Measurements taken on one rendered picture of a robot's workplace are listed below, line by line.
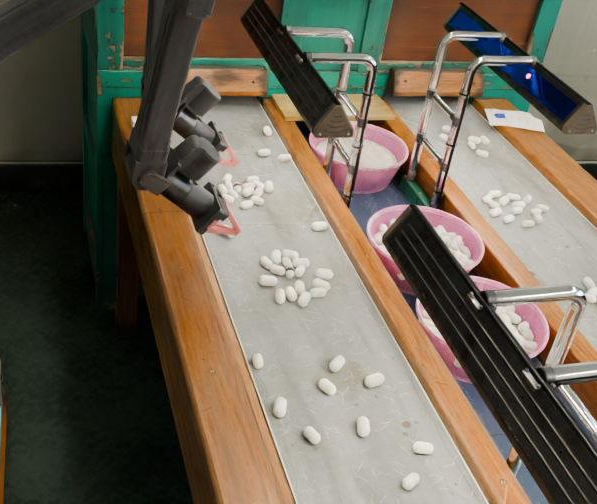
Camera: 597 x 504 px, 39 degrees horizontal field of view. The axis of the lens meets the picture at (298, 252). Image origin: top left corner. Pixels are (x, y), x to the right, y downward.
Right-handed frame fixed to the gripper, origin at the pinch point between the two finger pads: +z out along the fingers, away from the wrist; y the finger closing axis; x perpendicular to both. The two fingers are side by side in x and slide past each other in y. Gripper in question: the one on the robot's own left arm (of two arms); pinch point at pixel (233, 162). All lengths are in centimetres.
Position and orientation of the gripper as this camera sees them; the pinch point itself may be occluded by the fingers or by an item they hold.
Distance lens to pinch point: 195.2
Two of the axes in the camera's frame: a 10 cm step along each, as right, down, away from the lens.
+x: -7.2, 6.5, 2.2
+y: -2.9, -5.8, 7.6
